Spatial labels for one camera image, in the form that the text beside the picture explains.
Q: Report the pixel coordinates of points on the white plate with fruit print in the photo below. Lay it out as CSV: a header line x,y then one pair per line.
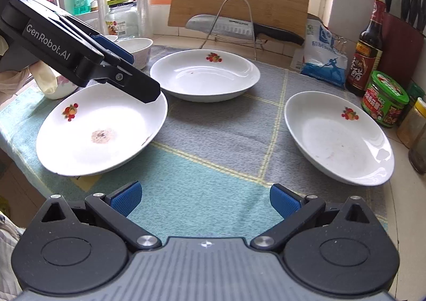
x,y
206,78
332,144

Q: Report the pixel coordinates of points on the dark red knife block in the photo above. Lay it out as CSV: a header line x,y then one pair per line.
x,y
399,48

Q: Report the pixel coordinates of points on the small white cup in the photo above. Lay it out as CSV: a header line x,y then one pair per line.
x,y
100,154

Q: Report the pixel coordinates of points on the white and blue salt bag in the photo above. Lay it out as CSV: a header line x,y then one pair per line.
x,y
322,54

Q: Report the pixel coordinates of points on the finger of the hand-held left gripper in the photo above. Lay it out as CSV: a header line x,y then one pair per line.
x,y
143,88
124,55

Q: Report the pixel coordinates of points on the yellow-lidded spice jar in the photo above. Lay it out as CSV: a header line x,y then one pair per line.
x,y
412,124

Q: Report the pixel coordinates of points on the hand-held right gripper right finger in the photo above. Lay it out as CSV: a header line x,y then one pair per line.
x,y
284,202

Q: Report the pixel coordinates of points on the grey and teal checked cloth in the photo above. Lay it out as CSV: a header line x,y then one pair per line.
x,y
216,154

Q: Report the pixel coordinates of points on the person's left hand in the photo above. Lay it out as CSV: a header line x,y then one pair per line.
x,y
45,79

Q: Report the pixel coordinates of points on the white bowl pink floral print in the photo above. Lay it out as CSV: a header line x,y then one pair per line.
x,y
111,38
66,86
141,49

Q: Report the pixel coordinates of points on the dark vinegar bottle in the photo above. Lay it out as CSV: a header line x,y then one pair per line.
x,y
364,58

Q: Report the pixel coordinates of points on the green-lidded sauce jar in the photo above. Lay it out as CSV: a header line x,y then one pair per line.
x,y
382,101

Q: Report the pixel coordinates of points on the glass jar with green lid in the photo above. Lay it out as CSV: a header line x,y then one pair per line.
x,y
121,21

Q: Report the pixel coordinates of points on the clear spice jar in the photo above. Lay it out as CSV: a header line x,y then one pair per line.
x,y
419,154

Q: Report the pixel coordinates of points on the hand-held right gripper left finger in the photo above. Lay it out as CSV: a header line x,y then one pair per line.
x,y
128,198

